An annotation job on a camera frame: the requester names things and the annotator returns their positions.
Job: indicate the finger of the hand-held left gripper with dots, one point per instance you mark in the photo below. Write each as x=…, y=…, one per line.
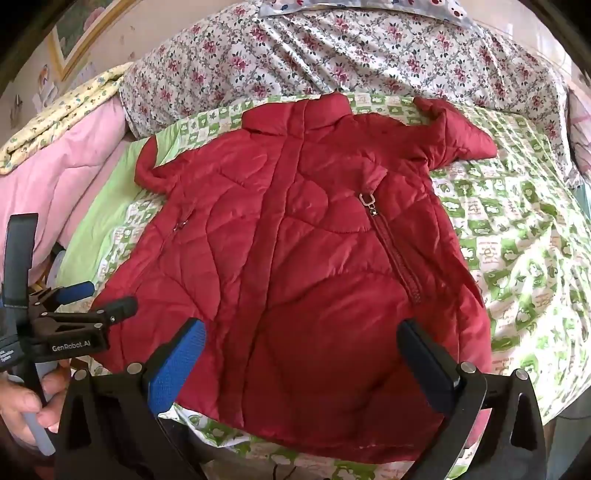
x=113, y=310
x=76, y=291

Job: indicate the green panda print blanket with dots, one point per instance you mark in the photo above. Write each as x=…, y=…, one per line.
x=508, y=230

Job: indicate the yellow framed picture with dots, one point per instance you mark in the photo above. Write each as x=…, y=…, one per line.
x=69, y=55

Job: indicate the yellow printed blanket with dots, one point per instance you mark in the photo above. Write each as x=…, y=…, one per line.
x=69, y=110

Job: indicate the red quilted blanket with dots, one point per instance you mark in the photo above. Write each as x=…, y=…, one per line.
x=300, y=277

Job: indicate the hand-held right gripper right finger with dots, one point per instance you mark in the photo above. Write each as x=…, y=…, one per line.
x=431, y=371

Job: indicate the floral quilt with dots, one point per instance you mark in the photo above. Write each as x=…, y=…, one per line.
x=277, y=55

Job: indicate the pink cloth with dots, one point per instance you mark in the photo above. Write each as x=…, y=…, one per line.
x=581, y=138

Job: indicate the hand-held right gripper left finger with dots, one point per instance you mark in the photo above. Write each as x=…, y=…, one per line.
x=179, y=364

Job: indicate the pink quilt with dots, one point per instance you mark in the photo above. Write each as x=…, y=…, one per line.
x=60, y=170

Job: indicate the person's left hand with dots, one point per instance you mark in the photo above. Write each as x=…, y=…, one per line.
x=27, y=406

